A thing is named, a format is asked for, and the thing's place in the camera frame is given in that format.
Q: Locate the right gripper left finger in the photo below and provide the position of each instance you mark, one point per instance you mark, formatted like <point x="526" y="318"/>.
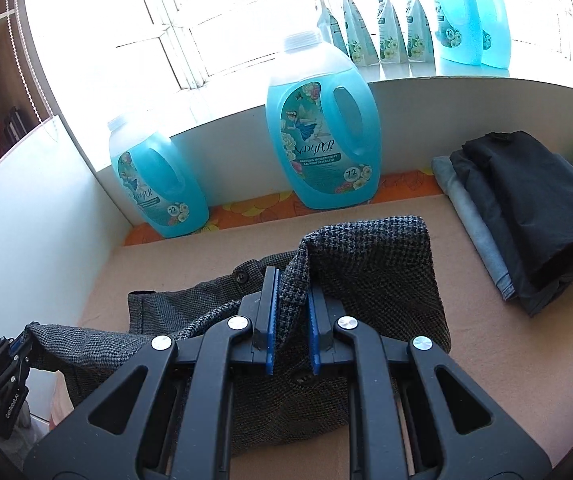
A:
<point x="167" y="412"/>

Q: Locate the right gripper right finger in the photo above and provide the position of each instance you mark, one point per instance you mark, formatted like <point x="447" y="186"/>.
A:
<point x="413" y="412"/>

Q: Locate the grey houndstooth shorts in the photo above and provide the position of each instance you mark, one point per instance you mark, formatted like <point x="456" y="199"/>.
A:
<point x="381" y="271"/>

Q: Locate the white cabinet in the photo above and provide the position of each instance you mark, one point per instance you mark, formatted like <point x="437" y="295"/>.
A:
<point x="57" y="224"/>

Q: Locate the black folded garment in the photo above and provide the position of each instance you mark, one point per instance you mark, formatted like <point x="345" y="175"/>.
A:
<point x="524" y="195"/>

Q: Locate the left blue detergent bottle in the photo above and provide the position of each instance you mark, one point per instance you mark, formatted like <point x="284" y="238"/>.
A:
<point x="157" y="179"/>

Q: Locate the blue detergent bottle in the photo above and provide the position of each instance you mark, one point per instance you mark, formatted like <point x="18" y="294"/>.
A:
<point x="157" y="179"/>
<point x="324" y="124"/>

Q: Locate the blue folded jeans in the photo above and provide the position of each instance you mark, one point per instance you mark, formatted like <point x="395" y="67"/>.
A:
<point x="474" y="225"/>

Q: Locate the right blue detergent bottle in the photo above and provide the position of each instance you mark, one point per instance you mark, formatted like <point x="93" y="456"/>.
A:
<point x="324" y="124"/>

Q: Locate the refill pouch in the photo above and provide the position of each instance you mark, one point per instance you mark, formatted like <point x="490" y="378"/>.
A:
<point x="360" y="46"/>
<point x="391" y="44"/>
<point x="419" y="43"/>
<point x="329" y="28"/>

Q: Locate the blue bottle on sill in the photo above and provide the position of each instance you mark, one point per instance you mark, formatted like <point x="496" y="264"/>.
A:
<point x="459" y="31"/>
<point x="497" y="41"/>

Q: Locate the far blue bottle on sill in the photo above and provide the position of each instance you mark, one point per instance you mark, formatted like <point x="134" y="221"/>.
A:
<point x="497" y="41"/>

